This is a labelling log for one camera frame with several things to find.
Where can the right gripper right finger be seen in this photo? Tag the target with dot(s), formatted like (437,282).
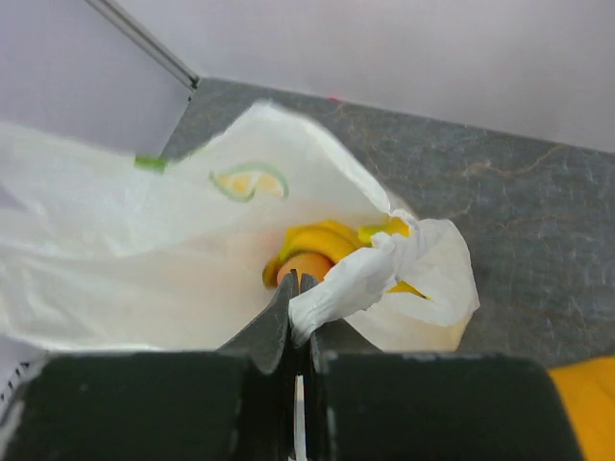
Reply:
(335,338)

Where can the left aluminium frame post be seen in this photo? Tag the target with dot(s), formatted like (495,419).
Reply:
(138,34)

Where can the orange cloth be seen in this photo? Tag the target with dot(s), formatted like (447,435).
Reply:
(587,391)

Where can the white plastic bag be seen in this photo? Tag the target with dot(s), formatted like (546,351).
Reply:
(100,252)

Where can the orange persimmon fruit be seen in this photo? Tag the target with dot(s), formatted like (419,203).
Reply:
(312,264)

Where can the large yellow banana bunch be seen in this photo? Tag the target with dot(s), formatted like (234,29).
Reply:
(329,239)

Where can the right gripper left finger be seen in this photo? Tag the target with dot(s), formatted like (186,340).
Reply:
(264,339)

